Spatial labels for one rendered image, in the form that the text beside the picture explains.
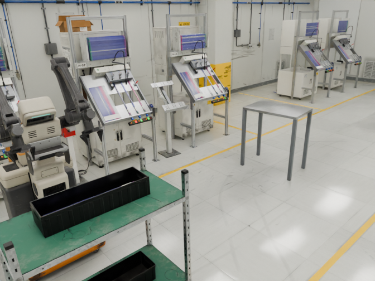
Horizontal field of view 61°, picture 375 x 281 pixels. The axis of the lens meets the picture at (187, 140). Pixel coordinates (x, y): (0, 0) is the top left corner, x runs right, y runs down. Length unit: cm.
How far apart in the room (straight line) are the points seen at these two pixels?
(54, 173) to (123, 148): 204
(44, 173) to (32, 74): 319
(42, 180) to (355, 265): 249
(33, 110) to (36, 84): 327
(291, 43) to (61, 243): 685
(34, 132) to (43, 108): 19
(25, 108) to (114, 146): 224
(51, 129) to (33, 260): 113
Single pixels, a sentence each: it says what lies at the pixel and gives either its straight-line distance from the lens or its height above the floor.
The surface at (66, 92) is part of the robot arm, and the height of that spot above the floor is 140.
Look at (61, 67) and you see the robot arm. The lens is 233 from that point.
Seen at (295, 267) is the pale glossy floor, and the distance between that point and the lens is 283.
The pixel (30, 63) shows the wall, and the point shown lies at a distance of 551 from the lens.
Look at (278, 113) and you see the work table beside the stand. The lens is 380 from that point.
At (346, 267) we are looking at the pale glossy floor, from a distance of 296.
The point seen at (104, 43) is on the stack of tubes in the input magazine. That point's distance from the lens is 424.
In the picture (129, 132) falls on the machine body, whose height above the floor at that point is 39.
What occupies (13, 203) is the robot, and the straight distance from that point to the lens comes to 283.
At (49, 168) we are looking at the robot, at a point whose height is 88.
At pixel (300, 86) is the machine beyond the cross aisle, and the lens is 768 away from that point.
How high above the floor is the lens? 188
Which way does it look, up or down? 22 degrees down
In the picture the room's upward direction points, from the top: 2 degrees counter-clockwise
